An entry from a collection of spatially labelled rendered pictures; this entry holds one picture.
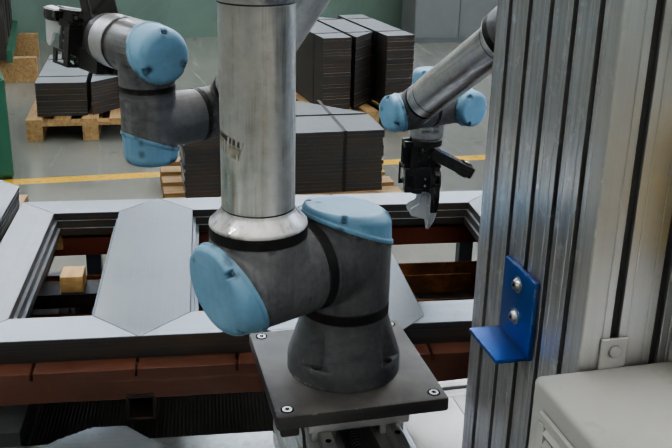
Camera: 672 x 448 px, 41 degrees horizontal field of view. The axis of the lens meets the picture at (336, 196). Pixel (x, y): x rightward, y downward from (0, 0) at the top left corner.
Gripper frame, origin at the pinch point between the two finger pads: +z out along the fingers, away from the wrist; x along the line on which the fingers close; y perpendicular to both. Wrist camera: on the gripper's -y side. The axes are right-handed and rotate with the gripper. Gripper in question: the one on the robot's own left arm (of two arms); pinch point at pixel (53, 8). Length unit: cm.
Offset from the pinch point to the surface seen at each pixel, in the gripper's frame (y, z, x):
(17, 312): 60, 22, 5
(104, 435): 73, -8, 9
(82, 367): 62, -1, 8
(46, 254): 59, 49, 22
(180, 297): 55, 5, 31
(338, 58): 48, 326, 344
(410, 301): 50, -24, 66
